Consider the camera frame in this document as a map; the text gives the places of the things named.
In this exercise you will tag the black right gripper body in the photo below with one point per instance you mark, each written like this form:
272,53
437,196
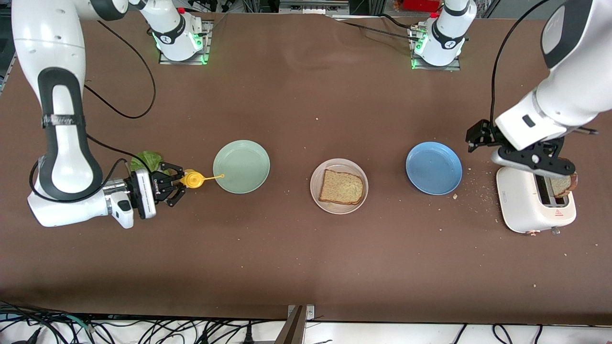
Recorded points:
161,185

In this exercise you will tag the yellow mustard squeeze bottle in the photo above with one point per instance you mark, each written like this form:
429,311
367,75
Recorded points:
192,179

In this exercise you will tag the green lettuce leaf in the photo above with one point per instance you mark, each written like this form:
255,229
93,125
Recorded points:
146,160

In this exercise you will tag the brown bread slice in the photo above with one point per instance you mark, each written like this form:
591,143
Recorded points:
564,185
342,187

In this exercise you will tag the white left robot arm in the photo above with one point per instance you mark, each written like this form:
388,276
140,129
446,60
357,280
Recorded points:
573,71

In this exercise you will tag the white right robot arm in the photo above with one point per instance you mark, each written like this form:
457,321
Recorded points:
67,143

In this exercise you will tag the blue plate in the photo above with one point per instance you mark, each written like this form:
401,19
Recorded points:
432,167

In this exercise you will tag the mint green plate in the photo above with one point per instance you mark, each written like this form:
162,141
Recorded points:
241,167

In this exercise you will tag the beige plate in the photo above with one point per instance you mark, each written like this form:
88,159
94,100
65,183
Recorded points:
318,200

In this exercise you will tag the white toaster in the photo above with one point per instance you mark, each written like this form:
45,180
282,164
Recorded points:
519,200

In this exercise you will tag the red box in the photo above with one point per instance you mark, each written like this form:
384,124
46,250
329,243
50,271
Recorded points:
420,5

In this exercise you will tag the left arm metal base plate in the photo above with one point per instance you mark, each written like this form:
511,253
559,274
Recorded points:
435,68

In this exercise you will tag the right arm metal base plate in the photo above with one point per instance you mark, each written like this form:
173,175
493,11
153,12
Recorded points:
207,45

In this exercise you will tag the grey metal camera post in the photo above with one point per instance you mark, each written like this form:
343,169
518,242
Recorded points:
294,329

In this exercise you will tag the aluminium table edge rail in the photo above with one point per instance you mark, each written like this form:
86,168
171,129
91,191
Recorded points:
8,71

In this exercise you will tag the aluminium frame piece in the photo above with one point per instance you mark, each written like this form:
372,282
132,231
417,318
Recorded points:
313,7

